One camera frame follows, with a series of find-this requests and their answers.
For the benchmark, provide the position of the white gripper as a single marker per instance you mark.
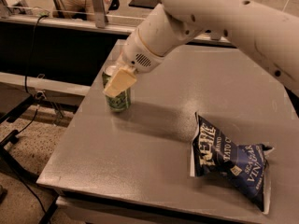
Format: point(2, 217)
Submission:
point(139, 51)

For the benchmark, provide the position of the green soda can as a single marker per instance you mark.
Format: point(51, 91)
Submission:
point(120, 102)

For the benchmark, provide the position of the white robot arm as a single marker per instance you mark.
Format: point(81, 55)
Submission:
point(268, 36)

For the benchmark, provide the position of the blue chip bag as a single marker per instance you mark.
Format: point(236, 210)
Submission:
point(244, 166)

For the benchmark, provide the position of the person in white clothes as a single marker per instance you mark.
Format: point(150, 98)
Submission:
point(72, 8)

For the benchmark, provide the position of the left metal bracket post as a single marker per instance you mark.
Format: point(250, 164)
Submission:
point(99, 13)

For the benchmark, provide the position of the black stand frame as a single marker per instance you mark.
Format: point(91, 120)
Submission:
point(23, 175)

